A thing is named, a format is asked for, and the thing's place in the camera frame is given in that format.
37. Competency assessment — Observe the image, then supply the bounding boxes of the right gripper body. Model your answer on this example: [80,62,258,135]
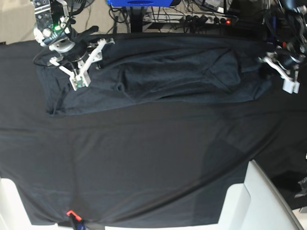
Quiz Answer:
[47,38,115,69]

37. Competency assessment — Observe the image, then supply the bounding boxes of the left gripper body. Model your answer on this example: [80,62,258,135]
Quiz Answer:
[258,49,306,79]

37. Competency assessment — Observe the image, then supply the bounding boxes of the dark grey T-shirt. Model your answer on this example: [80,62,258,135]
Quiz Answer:
[36,36,272,116]

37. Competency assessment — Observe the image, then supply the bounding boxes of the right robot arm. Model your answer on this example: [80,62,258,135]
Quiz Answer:
[31,0,99,73]

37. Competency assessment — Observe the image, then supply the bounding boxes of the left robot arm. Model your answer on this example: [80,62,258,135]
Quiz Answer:
[259,0,307,82]

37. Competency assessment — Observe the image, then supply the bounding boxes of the round black floor base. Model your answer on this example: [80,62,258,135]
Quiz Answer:
[65,0,94,10]

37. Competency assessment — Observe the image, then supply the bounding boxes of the blue box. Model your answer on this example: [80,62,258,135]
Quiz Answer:
[106,0,173,7]

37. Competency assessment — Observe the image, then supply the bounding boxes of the black power strip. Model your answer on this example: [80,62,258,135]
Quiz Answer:
[184,14,238,25]

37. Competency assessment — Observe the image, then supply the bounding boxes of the black table cloth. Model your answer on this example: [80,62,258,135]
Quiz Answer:
[0,41,307,228]

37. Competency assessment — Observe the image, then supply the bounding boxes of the white bin right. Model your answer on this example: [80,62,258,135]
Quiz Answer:
[217,160,303,230]

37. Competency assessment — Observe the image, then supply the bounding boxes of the white bin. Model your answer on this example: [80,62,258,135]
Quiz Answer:
[217,160,303,230]
[0,178,59,230]

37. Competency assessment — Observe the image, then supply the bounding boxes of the white bin left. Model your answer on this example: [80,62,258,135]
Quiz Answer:
[0,178,59,230]

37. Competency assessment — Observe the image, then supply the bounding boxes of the white camera on left wrist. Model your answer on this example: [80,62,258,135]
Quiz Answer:
[283,78,300,94]

